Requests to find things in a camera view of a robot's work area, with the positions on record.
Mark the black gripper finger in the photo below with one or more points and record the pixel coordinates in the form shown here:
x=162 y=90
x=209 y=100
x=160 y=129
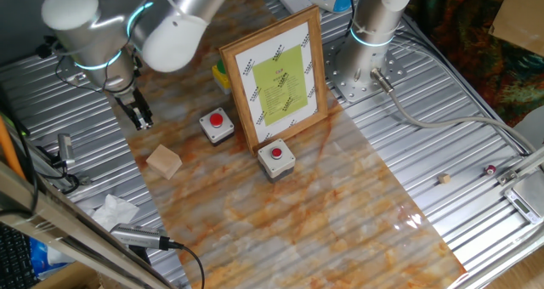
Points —
x=148 y=120
x=141 y=123

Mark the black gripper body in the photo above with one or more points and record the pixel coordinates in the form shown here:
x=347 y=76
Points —
x=131 y=102

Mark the light wooden block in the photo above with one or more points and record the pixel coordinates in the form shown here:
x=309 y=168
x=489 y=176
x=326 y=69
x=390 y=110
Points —
x=163 y=161

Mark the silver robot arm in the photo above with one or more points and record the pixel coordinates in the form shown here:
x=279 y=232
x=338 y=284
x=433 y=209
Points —
x=93 y=38

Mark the red button grey box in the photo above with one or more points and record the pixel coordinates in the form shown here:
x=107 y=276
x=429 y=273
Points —
x=216 y=125
x=276 y=161

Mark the green button yellow box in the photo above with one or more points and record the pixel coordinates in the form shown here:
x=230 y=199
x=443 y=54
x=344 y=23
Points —
x=221 y=78

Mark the crumpled white tissue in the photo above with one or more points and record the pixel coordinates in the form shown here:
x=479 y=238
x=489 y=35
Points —
x=112 y=210

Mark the orange stick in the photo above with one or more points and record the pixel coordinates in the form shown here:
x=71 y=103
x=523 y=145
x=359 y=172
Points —
x=8 y=149

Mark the blue tissue pack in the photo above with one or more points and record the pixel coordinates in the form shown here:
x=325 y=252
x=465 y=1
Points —
x=38 y=257

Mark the brown cardboard box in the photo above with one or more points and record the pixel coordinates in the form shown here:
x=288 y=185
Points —
x=68 y=278

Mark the orange marble pattern mat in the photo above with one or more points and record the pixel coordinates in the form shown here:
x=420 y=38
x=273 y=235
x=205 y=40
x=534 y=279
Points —
x=297 y=229

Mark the black keyboard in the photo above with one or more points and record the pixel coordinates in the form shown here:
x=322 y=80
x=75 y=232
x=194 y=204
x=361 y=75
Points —
x=15 y=259

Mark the small wooden cube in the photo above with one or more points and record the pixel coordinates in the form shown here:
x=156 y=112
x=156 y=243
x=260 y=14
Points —
x=444 y=178

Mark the colourful patterned cloth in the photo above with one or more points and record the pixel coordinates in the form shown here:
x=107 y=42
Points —
x=459 y=34

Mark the small red knob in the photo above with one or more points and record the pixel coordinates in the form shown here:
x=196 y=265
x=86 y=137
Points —
x=491 y=169

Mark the grey plastic cover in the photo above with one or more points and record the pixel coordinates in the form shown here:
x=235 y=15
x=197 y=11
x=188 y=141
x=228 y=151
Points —
x=533 y=127

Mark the brown cardboard sheet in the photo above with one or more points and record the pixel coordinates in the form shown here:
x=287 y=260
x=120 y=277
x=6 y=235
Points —
x=523 y=17

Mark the silver digital scale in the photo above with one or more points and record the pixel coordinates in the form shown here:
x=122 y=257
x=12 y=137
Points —
x=531 y=191

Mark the silver camera on mount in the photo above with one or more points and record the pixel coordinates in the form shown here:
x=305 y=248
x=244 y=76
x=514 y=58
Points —
x=65 y=146

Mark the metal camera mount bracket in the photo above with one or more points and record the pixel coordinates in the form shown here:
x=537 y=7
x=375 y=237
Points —
x=51 y=170

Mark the silver camera with bracket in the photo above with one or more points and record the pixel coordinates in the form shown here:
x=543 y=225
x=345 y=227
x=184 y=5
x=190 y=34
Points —
x=140 y=236

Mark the aluminium frame beam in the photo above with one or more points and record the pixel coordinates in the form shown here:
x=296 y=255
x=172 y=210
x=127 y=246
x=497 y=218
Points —
x=64 y=229

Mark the wooden picture frame stand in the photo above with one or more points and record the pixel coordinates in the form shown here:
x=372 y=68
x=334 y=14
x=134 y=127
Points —
x=276 y=81

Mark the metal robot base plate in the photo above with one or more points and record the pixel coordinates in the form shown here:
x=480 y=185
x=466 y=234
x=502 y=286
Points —
x=340 y=85

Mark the aluminium rail bracket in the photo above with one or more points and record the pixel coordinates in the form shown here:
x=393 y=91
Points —
x=508 y=176

